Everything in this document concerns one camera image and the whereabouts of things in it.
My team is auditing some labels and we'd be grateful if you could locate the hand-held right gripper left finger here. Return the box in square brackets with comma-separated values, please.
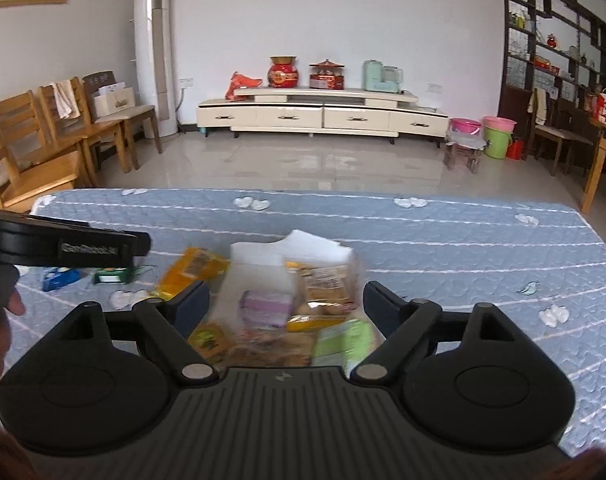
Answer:
[20, 280, 220, 386]

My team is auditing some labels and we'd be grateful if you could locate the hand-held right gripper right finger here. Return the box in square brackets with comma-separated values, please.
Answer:
[349, 280, 549, 386]

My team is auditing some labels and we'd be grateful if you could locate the blue cookie packet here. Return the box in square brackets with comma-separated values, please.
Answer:
[41, 267, 82, 294]

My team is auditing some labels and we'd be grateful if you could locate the yellow chip packet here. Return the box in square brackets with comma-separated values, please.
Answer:
[149, 246, 232, 307]

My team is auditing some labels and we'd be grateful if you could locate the orange packet green label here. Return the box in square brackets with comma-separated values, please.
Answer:
[188, 322, 234, 362]

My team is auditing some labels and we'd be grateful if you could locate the green and white packet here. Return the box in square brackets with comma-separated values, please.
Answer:
[310, 318, 385, 369]

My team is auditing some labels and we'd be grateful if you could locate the round biscuit packet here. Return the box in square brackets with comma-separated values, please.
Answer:
[285, 264, 360, 334]

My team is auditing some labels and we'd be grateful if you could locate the green snack packet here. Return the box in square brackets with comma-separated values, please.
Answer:
[91, 265, 136, 286]

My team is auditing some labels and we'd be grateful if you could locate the purple and white packet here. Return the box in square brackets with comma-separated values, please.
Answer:
[238, 289, 294, 332]

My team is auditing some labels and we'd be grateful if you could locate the white cardboard box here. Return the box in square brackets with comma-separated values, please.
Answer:
[214, 229, 365, 367]

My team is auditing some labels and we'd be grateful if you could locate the clear brown snack packet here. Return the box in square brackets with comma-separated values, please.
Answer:
[227, 332, 317, 369]

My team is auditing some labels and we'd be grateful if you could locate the blue cherry print quilt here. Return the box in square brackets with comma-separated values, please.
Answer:
[0, 188, 606, 461]

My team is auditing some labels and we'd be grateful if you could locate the white towel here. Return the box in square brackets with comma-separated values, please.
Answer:
[51, 79, 82, 120]

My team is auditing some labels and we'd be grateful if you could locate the dark chair pale seat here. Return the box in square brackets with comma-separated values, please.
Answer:
[81, 70, 163, 169]

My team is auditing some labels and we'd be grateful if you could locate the white paper box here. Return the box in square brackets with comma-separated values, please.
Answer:
[93, 82, 136, 119]

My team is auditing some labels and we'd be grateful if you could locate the small wooden stool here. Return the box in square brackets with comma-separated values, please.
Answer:
[443, 132, 484, 174]

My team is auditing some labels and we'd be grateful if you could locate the cream tv cabinet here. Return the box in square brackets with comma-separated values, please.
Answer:
[196, 86, 449, 149]

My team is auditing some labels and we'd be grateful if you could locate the pink basin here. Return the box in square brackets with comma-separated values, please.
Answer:
[448, 117, 483, 136]

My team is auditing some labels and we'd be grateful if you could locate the green bucket pink rim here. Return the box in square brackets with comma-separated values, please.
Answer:
[482, 116, 517, 160]

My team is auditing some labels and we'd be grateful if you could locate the white standing air conditioner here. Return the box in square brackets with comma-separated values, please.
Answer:
[133, 0, 178, 137]

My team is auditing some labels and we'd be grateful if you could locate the red plastic bag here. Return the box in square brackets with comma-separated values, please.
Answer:
[225, 70, 263, 101]

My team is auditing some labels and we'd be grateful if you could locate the mint green appliance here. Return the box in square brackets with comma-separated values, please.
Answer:
[361, 59, 404, 94]

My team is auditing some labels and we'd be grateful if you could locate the red roofed gift box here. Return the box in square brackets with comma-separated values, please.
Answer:
[308, 58, 347, 91]

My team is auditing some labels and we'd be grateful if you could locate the wooden chair cream cloth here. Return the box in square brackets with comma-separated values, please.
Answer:
[528, 87, 592, 177]

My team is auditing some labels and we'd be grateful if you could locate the red round jar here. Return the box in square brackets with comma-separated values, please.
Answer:
[267, 55, 300, 90]

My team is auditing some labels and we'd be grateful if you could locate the dark wooden display shelf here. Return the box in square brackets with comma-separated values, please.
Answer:
[498, 0, 606, 127]

